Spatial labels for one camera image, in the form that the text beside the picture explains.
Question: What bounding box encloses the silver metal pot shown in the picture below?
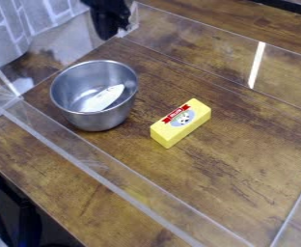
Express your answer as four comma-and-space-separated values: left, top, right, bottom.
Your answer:
51, 60, 139, 131

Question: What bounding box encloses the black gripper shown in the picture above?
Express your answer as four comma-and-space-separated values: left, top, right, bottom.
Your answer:
82, 0, 132, 41

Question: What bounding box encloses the yellow butter block toy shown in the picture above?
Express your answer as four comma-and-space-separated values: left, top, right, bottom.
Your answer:
151, 98, 211, 149

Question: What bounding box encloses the white brick pattern curtain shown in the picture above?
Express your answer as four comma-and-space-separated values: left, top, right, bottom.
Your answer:
0, 0, 104, 67

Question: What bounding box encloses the clear acrylic enclosure wall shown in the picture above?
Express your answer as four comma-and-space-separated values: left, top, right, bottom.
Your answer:
0, 0, 301, 247

